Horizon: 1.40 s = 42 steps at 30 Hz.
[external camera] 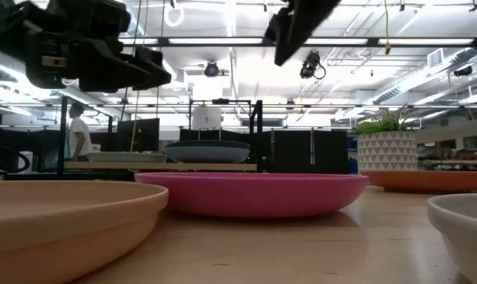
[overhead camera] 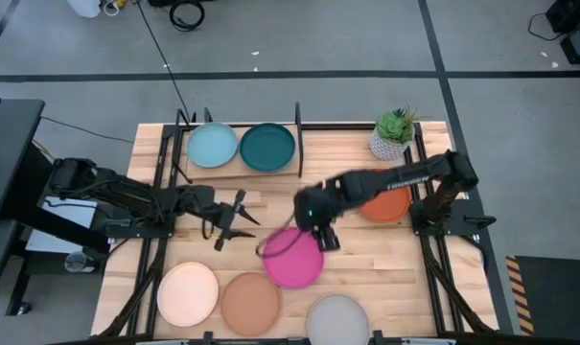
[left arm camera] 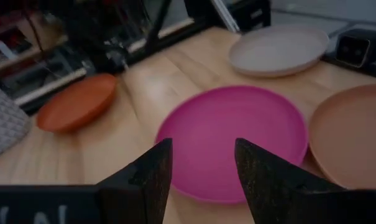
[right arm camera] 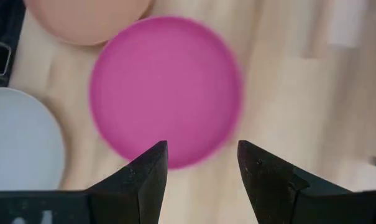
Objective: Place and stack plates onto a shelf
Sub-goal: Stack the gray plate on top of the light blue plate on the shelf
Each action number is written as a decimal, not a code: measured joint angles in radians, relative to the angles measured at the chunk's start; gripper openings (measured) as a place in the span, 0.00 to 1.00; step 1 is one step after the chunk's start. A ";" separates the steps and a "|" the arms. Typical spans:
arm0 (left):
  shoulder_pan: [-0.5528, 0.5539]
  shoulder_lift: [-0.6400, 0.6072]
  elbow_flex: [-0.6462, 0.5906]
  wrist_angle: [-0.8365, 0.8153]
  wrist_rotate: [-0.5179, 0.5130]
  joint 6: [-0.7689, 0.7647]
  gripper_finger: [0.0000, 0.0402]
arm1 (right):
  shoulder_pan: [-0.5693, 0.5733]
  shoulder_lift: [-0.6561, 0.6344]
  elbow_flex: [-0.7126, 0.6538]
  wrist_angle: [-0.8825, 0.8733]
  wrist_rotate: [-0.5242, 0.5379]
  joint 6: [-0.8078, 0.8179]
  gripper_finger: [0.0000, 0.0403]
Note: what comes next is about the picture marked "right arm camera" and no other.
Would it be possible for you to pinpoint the pink plate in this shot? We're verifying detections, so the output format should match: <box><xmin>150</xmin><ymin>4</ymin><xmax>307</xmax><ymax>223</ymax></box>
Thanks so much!
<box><xmin>88</xmin><ymin>15</ymin><xmax>245</xmax><ymax>170</ymax></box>

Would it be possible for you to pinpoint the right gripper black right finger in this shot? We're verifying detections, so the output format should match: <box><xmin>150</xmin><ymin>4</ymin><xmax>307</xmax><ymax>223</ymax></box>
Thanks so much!
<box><xmin>237</xmin><ymin>139</ymin><xmax>362</xmax><ymax>224</ymax></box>

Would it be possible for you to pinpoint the black rig frame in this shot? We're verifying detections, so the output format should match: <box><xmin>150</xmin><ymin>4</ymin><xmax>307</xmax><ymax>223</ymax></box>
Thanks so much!
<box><xmin>0</xmin><ymin>0</ymin><xmax>26</xmax><ymax>88</ymax></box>

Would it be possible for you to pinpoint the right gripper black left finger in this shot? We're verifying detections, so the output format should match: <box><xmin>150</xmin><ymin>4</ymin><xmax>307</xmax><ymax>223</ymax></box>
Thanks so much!
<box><xmin>85</xmin><ymin>139</ymin><xmax>169</xmax><ymax>224</ymax></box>

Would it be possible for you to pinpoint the tan plate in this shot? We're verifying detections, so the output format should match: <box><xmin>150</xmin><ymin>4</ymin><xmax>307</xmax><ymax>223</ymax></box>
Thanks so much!
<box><xmin>23</xmin><ymin>0</ymin><xmax>154</xmax><ymax>47</ymax></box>

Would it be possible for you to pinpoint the grey plate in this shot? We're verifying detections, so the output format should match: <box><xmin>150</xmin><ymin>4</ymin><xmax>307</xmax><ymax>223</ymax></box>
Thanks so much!
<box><xmin>0</xmin><ymin>86</ymin><xmax>66</xmax><ymax>191</ymax></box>

